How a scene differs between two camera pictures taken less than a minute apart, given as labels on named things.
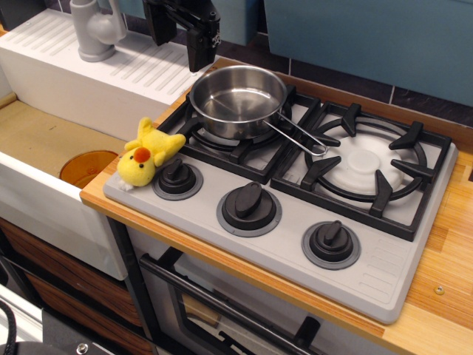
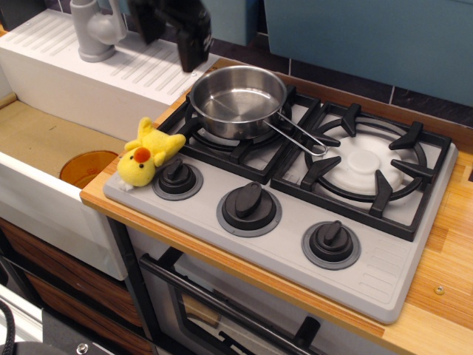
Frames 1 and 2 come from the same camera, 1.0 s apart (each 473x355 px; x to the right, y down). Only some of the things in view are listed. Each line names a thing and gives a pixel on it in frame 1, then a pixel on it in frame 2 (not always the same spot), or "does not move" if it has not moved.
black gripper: (203, 40) -> (195, 40)
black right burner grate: (366, 168) does not move
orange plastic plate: (80, 168) does not move
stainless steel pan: (238, 101) does not move
